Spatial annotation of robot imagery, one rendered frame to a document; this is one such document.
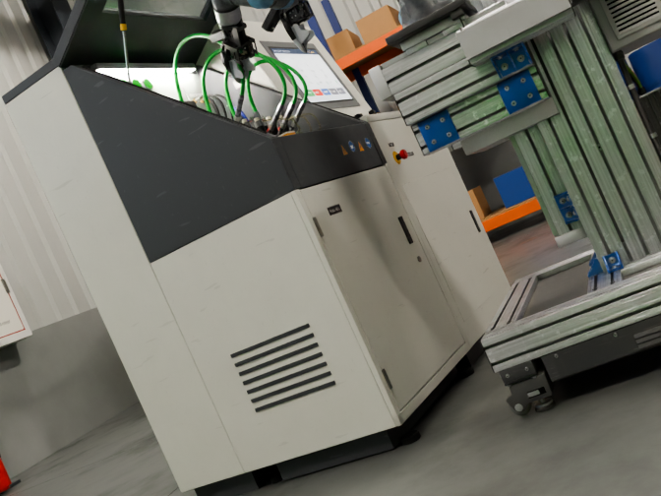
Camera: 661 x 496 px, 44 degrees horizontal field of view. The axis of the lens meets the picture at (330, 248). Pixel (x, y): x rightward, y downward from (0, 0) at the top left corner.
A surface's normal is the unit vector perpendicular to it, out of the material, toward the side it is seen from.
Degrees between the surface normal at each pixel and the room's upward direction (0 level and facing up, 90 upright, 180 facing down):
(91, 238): 90
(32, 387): 90
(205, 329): 90
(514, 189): 90
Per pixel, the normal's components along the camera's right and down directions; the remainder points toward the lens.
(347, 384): -0.43, 0.20
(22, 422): 0.85, -0.39
